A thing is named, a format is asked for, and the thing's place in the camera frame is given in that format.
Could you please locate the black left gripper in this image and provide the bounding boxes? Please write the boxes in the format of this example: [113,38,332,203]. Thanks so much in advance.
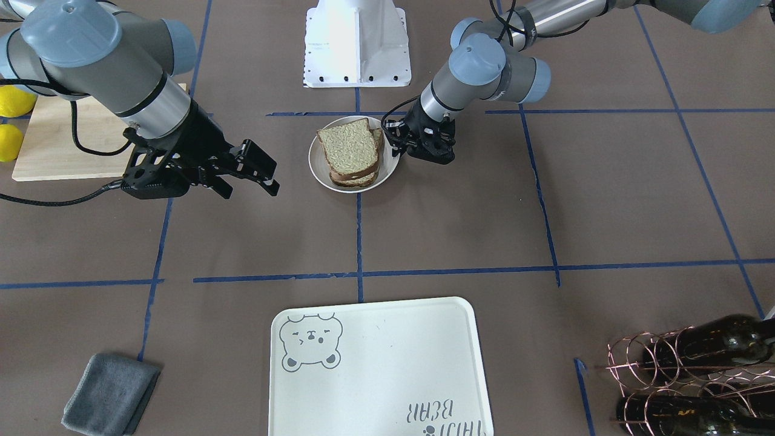
[384,96,456,165]

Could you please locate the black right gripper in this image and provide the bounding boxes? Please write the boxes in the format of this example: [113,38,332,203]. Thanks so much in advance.
[120,101,280,199]

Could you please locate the white round plate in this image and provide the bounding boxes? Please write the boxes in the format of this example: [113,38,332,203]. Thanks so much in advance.
[308,115,401,194]

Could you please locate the bread slice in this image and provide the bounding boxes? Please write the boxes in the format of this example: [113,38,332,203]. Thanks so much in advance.
[329,128,386,187]
[317,119,383,181]

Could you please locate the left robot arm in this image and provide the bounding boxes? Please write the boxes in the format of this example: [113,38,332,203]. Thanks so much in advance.
[380,1,637,165]

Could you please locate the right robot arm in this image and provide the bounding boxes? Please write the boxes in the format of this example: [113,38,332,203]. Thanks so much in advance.
[2,1,280,199]

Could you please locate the cream bear tray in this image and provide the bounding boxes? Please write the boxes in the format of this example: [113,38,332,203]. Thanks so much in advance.
[268,296,495,435]

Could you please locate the wooden cutting board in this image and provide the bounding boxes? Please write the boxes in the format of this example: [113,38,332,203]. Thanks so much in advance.
[12,83,188,182]

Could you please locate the yellow lemon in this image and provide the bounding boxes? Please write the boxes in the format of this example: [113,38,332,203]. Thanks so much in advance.
[0,124,23,162]
[0,85,37,118]

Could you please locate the grey folded cloth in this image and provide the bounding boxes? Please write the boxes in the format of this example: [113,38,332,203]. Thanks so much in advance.
[61,353,161,435]

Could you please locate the dark wine bottle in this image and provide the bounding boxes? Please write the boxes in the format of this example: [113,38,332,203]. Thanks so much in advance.
[616,394,774,435]
[641,314,774,383]

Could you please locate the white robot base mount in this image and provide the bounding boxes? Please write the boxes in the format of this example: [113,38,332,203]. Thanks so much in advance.
[303,1,412,88]

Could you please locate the copper wire bottle rack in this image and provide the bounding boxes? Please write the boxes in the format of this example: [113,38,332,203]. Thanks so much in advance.
[603,328,773,435]

